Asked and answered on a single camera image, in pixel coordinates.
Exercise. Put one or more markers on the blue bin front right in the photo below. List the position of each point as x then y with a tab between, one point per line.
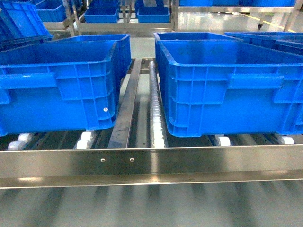
222	87

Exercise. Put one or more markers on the blue bin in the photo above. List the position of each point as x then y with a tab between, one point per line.
58	87
222	87

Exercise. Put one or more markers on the blue bin front left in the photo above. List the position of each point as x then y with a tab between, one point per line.
58	87

